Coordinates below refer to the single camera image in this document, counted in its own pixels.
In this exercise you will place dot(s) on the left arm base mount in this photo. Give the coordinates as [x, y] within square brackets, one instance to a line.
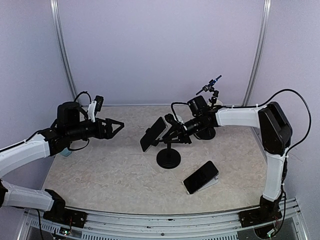
[66, 216]

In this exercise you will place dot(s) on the black phone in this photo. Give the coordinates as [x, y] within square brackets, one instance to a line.
[200, 177]
[152, 134]

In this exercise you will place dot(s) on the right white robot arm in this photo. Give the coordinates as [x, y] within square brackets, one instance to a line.
[269, 118]

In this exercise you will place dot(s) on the black phone on white stand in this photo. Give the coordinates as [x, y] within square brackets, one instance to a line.
[200, 177]

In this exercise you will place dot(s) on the black tripod clamp stand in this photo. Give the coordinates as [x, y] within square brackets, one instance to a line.
[208, 133]

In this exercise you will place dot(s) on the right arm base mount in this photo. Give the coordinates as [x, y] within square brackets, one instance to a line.
[257, 216]

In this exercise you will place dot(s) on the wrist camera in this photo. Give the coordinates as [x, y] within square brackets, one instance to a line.
[95, 107]
[176, 125]

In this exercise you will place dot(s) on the left aluminium frame post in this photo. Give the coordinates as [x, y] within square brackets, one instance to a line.
[54, 5]

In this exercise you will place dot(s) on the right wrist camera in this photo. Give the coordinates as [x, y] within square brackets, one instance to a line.
[176, 125]

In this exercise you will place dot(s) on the front aluminium rail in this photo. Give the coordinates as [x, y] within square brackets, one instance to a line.
[99, 225]

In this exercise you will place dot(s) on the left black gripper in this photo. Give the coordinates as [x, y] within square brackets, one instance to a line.
[102, 134]

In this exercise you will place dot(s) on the light blue mug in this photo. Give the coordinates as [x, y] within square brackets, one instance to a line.
[65, 153]

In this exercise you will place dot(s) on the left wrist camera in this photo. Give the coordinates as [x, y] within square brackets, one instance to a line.
[95, 107]

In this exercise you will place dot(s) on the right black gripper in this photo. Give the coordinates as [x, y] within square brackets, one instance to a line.
[181, 135]

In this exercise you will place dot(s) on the white mug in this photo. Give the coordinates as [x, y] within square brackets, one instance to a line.
[217, 103]

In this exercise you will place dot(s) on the white wedge phone stand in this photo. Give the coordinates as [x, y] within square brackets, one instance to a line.
[212, 182]

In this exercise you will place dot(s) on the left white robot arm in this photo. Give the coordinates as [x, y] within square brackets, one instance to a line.
[73, 123]

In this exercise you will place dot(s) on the aluminium frame post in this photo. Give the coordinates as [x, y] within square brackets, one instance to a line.
[258, 52]
[54, 5]

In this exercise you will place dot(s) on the black round-base phone stand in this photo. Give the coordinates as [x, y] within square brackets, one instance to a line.
[168, 158]

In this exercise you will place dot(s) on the right aluminium frame post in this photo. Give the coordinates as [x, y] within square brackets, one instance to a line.
[258, 52]

